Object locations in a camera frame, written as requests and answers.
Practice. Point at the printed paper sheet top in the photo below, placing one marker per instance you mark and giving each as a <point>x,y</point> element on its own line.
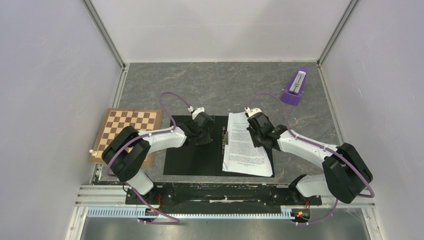
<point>240,154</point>

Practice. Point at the teal folder black inside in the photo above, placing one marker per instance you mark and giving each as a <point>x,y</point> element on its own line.
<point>204,160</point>

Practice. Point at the purple metronome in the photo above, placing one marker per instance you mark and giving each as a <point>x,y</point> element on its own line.
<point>293,91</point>

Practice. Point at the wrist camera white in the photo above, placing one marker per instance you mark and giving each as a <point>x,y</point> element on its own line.
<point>249,112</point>
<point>195,111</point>

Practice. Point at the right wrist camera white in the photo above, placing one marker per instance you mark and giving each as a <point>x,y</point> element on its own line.
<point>249,112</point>

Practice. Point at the white chess pawn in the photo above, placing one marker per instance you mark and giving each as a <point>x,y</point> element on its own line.
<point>93,152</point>

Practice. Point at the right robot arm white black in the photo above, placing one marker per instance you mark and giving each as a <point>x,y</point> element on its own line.
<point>345,175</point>

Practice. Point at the white toothed cable duct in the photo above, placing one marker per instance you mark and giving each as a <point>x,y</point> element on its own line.
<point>143,213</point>

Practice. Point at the wooden chessboard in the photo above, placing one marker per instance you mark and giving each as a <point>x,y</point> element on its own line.
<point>116,119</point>

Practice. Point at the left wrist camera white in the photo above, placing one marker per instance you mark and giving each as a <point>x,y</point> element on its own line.
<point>195,111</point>

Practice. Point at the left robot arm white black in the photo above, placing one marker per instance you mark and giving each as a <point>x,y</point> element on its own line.
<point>126,153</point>

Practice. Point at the metal folder clip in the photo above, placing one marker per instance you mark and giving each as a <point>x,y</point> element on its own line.
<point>224,139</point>

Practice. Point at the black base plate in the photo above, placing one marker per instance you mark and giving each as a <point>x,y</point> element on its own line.
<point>226,198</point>

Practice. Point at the aluminium frame rail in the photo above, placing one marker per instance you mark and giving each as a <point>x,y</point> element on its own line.
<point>114,196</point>

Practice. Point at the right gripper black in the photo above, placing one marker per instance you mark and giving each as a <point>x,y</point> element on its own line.
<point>256,143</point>

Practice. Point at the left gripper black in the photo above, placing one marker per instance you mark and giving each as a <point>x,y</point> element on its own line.
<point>206,140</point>

